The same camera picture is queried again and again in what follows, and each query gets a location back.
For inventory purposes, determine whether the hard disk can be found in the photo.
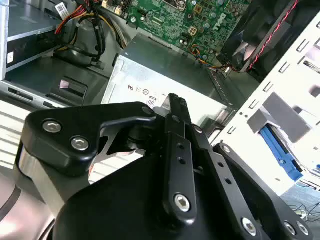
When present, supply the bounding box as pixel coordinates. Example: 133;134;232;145
259;123;305;182

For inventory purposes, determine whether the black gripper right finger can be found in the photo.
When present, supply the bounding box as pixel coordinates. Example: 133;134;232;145
178;93;315;240

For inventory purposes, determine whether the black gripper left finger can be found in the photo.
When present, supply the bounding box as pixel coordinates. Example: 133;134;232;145
22;93;198;223

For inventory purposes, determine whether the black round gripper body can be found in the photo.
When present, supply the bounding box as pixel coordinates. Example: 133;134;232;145
52;119;251;240

